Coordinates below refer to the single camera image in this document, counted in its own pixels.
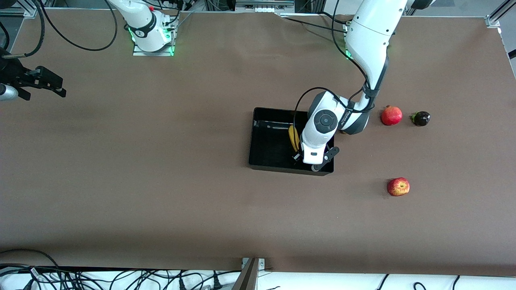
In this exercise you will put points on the aluminium profile post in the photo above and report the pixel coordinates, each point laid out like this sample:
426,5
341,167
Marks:
248,278

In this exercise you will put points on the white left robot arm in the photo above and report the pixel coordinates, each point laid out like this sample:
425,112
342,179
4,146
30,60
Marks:
371,36

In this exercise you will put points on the black rectangular plastic box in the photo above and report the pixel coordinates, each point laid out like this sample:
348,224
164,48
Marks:
270,153

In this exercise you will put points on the brown paper table cover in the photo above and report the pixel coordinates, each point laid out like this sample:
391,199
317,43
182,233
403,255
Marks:
201,221

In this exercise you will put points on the black power plug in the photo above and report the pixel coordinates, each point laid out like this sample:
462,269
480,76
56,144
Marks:
217,282
182,284

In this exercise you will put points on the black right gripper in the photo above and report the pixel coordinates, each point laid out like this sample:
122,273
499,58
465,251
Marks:
14,75

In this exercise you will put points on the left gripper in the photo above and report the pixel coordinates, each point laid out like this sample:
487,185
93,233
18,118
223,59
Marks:
298,156

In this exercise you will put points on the small metal bracket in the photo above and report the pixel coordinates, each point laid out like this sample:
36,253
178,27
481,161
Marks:
262,264

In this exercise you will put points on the dark purple mangosteen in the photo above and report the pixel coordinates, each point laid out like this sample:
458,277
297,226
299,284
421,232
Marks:
421,119

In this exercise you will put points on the white power strip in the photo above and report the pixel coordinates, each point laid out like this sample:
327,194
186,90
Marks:
264,8

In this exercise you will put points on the red yellow apple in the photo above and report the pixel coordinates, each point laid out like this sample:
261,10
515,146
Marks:
398,187

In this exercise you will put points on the yellow banana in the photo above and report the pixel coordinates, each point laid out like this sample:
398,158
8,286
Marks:
293,137

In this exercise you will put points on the aluminium frame profile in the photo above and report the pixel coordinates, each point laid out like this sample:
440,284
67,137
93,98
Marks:
494,20
30,13

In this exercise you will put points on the red pomegranate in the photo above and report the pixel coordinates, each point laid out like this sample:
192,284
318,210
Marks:
391,116

